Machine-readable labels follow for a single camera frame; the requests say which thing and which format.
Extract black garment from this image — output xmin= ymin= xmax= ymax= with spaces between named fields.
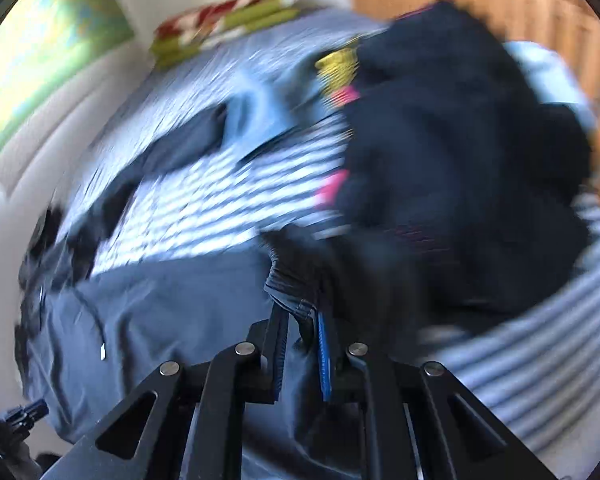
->
xmin=70 ymin=105 xmax=231 ymax=281

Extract grey pants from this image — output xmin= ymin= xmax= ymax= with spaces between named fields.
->
xmin=22 ymin=247 xmax=376 ymax=480

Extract pile of dark clothes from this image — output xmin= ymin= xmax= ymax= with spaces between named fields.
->
xmin=260 ymin=0 xmax=596 ymax=351

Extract red white patterned pillow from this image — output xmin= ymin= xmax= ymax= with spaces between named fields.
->
xmin=155 ymin=0 xmax=301 ymax=43

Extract light blue cloth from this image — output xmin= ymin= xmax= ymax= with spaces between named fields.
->
xmin=505 ymin=40 xmax=598 ymax=131

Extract blue white striped bed sheet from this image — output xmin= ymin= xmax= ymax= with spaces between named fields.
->
xmin=55 ymin=10 xmax=600 ymax=461

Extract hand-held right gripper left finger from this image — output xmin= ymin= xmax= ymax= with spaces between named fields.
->
xmin=40 ymin=305 xmax=291 ymax=480

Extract cream padded bed frame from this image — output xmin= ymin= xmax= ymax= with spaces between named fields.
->
xmin=0 ymin=42 xmax=153 ymax=201

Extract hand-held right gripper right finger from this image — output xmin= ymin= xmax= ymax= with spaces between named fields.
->
xmin=316 ymin=310 xmax=558 ymax=480

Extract green yellow wall painting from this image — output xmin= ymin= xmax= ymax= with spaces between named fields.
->
xmin=0 ymin=0 xmax=136 ymax=166

